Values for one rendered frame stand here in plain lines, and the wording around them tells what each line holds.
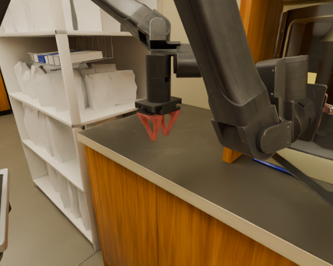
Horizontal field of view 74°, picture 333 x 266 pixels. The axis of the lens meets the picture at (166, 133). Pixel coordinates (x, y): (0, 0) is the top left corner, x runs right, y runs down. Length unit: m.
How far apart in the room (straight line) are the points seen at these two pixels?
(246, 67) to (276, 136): 0.10
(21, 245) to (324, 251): 1.81
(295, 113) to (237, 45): 0.14
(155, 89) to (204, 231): 0.44
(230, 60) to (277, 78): 0.09
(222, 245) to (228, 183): 0.17
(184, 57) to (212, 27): 0.24
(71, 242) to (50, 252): 0.13
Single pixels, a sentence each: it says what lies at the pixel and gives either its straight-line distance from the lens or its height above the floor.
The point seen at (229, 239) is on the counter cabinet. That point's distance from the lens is 0.68.
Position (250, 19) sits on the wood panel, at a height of 1.37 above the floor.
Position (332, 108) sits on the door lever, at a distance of 0.50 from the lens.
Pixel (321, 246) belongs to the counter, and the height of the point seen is 0.94.
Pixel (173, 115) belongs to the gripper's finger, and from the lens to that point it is 0.54.
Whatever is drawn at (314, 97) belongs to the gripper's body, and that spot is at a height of 1.23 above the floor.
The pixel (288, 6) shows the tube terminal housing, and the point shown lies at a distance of 0.74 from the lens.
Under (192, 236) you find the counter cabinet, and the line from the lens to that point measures 0.77.
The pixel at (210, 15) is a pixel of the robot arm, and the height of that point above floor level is 1.34.
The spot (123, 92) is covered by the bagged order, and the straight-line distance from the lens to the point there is 1.52.
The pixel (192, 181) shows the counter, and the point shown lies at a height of 0.94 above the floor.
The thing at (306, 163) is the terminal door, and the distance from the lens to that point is 0.63.
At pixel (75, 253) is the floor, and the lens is 1.79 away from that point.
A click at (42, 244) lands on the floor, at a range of 1.93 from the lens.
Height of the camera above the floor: 1.32
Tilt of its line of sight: 23 degrees down
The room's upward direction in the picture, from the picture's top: straight up
